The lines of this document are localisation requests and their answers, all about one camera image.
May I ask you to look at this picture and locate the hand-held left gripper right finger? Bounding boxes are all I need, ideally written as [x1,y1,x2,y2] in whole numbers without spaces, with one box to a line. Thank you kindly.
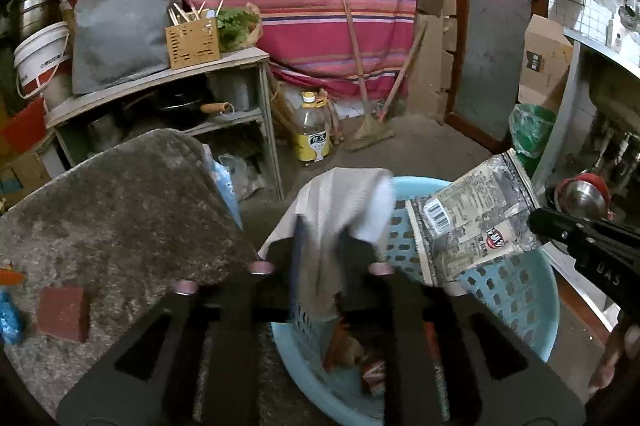
[337,229,587,426]

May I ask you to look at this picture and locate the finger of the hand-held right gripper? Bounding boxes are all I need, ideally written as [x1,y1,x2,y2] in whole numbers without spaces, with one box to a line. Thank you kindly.
[528,207,581,253]

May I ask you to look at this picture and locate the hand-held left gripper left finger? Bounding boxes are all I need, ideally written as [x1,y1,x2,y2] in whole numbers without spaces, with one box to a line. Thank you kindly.
[56,216,307,426]

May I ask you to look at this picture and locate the white cloth towel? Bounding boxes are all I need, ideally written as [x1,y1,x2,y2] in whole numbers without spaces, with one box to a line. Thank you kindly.
[257,167,396,322]

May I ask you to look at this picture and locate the silver red snack packet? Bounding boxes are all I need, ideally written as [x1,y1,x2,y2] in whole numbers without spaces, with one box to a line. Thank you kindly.
[405,149,543,287]

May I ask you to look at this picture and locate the light blue plastic basket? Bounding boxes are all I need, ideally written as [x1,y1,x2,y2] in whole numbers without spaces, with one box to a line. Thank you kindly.
[257,176,560,422]

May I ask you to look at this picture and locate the person's right hand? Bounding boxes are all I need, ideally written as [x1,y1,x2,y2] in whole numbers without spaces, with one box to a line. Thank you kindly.
[589,321,640,402]

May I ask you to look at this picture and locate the steel bowl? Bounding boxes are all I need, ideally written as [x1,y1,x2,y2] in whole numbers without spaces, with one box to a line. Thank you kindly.
[555,173,612,221]

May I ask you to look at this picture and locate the green bin with bag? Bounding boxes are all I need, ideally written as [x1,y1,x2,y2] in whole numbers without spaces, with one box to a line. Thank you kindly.
[509,104,557,177]

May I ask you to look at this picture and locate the blue plastic bag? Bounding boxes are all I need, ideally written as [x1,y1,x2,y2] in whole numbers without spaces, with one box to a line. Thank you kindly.
[202,145,243,227]

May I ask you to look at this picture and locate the oil bottle yellow label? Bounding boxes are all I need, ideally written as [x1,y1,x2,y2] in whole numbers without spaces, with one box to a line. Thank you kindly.
[291,90,333,164]

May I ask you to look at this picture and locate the straw broom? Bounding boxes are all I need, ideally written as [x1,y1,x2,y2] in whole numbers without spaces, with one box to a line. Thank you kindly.
[340,0,426,152]

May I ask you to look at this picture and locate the cardboard box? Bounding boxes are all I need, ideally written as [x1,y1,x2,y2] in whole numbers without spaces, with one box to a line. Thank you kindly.
[517,14,575,112]

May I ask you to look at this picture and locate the grey door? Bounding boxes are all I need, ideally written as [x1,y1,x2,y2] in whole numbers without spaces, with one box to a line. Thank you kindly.
[445,0,550,152]

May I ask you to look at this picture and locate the wooden shelf cabinet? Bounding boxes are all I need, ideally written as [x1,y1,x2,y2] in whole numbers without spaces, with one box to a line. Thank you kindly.
[45,46,285,202]

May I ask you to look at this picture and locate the red square sponge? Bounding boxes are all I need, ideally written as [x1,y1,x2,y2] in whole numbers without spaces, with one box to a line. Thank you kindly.
[36,285,92,344]

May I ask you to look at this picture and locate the wooden utensil box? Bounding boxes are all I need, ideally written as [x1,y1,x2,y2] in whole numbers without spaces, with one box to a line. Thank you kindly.
[165,0,222,70]

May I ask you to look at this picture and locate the green leafy vegetables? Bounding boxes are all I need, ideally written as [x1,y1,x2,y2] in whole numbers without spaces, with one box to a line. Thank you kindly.
[216,4,262,52]

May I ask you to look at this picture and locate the small orange wrapper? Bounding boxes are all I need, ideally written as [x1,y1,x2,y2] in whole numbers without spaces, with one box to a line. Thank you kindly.
[0,259,26,288]

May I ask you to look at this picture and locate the grey fabric bag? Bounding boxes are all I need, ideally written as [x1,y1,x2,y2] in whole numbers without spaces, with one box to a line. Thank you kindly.
[72,0,183,94]

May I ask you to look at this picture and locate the blue wrapper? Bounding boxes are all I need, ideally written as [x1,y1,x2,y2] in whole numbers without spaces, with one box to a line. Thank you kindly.
[0,290,23,346]

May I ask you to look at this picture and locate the red plastic basin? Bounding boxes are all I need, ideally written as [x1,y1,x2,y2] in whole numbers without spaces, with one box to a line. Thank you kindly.
[0,99,48,154]

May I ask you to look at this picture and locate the white plastic bucket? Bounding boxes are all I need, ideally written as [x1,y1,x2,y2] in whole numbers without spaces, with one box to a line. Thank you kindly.
[12,21,71,100]

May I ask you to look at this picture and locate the steel pot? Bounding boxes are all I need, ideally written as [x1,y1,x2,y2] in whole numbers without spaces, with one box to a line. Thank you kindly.
[7,0,63,40]

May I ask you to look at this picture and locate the black pan wooden handle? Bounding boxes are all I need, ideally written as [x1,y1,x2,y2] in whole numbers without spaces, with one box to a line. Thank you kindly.
[157,92,235,119]

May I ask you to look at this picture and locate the stacked cardboard wall panels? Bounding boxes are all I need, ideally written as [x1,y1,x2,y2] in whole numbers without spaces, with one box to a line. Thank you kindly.
[407,0,458,124]

